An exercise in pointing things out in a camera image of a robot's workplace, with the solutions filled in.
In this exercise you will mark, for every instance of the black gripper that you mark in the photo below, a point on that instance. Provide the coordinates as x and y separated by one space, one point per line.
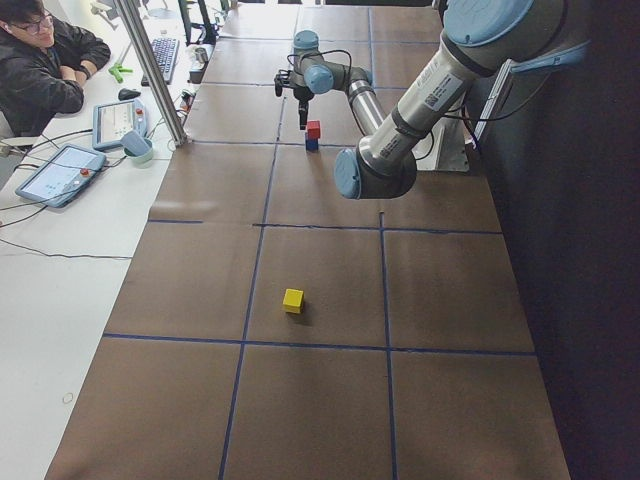
302 97

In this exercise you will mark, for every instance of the red wooden block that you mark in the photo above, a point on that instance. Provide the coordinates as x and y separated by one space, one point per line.
313 130

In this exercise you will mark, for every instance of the blue wooden block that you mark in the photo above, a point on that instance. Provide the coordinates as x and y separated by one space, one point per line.
311 144

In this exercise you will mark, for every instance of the yellow wooden block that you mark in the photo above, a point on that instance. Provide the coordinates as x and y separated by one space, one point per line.
293 301

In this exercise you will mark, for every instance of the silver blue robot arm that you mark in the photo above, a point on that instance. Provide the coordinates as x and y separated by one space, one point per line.
478 37

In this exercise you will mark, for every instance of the steel cup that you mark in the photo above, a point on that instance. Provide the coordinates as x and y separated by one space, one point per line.
200 55

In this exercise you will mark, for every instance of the black keyboard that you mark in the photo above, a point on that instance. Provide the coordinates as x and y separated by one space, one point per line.
165 50

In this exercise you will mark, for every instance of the black computer mouse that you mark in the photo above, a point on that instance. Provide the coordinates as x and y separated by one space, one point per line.
128 94

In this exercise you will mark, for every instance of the teach pendant far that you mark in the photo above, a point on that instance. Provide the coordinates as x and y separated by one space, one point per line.
111 121

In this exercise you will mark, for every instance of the teach pendant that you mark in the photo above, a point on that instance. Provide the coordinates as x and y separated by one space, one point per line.
111 121
63 176

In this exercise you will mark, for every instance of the green plastic tool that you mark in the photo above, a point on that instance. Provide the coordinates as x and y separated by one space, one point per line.
118 71

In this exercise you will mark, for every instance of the teach pendant near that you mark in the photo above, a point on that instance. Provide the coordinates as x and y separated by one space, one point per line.
63 176

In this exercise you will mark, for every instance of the seated person black jacket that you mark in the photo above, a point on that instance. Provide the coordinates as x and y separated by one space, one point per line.
45 64

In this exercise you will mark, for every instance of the aluminium frame post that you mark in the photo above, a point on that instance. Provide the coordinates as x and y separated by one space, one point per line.
129 13

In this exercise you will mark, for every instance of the white mounting base plate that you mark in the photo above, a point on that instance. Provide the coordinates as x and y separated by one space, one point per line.
449 152

